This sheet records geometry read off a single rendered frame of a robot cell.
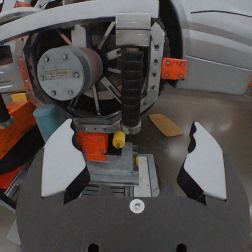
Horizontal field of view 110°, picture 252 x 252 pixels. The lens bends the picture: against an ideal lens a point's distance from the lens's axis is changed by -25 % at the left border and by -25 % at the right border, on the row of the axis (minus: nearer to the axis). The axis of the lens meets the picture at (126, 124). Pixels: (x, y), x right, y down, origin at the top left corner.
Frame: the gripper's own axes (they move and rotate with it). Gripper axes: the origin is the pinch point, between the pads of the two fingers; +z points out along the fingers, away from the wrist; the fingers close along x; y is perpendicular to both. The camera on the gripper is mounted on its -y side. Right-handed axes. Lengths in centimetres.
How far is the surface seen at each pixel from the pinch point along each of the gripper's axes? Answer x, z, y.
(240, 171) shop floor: 115, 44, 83
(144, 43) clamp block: 1.6, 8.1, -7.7
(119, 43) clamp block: -2.0, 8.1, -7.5
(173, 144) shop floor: 52, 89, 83
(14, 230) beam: -65, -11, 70
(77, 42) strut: -17.8, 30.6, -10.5
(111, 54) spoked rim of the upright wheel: -7.9, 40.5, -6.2
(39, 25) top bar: -16.9, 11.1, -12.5
